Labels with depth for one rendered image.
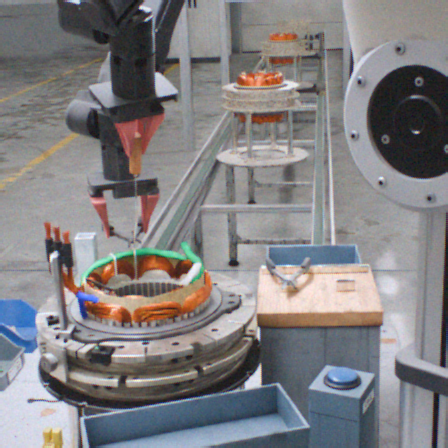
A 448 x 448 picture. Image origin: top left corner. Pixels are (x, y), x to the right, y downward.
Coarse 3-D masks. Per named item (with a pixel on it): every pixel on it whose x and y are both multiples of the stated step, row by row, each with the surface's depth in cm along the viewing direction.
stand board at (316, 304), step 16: (272, 288) 130; (304, 288) 130; (320, 288) 130; (368, 288) 129; (272, 304) 124; (288, 304) 124; (304, 304) 124; (320, 304) 123; (336, 304) 123; (352, 304) 123; (368, 304) 123; (272, 320) 122; (288, 320) 121; (304, 320) 121; (320, 320) 121; (336, 320) 121; (352, 320) 121; (368, 320) 121
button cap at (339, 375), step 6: (330, 372) 107; (336, 372) 107; (342, 372) 107; (348, 372) 107; (354, 372) 107; (330, 378) 106; (336, 378) 105; (342, 378) 105; (348, 378) 105; (354, 378) 105; (336, 384) 105; (342, 384) 105; (348, 384) 105
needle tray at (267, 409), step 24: (144, 408) 96; (168, 408) 97; (192, 408) 98; (216, 408) 99; (240, 408) 100; (264, 408) 101; (288, 408) 97; (96, 432) 95; (120, 432) 96; (144, 432) 97; (168, 432) 98; (192, 432) 98; (216, 432) 98; (240, 432) 97; (264, 432) 97; (288, 432) 90
